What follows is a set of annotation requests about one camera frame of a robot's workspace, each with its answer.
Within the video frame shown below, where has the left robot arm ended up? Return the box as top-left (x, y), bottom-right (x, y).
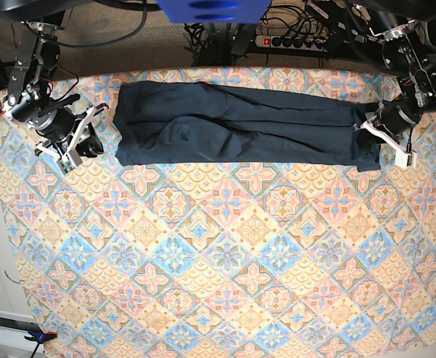
top-left (344, 1), bottom-right (436, 166)

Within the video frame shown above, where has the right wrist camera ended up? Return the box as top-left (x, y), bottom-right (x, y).
top-left (57, 155), bottom-right (82, 175)

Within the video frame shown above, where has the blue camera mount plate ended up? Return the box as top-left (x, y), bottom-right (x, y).
top-left (156, 0), bottom-right (271, 25)

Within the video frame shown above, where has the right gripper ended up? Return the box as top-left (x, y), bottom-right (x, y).
top-left (34, 103), bottom-right (109, 164)

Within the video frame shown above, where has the white power strip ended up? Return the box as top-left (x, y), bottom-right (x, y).
top-left (254, 35), bottom-right (324, 51)

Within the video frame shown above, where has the white floor outlet box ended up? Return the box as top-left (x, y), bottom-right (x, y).
top-left (0, 310), bottom-right (40, 353)

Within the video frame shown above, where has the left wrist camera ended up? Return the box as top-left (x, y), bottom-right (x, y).
top-left (394, 151), bottom-right (417, 169)

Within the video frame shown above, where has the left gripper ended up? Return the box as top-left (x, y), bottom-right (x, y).
top-left (354, 100), bottom-right (422, 159)

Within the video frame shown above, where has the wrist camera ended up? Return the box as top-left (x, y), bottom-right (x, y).
top-left (57, 155), bottom-right (82, 175)
top-left (394, 151), bottom-right (417, 169)

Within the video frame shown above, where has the patterned colourful tablecloth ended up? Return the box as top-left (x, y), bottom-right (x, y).
top-left (0, 66), bottom-right (436, 358)

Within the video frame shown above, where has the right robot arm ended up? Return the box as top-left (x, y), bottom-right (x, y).
top-left (0, 1), bottom-right (106, 173)

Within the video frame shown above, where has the dark blue t-shirt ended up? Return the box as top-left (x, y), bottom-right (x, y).
top-left (113, 81), bottom-right (380, 172)

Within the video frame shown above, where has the blue red clamp lower left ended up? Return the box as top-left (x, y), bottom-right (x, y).
top-left (0, 327), bottom-right (58, 358)

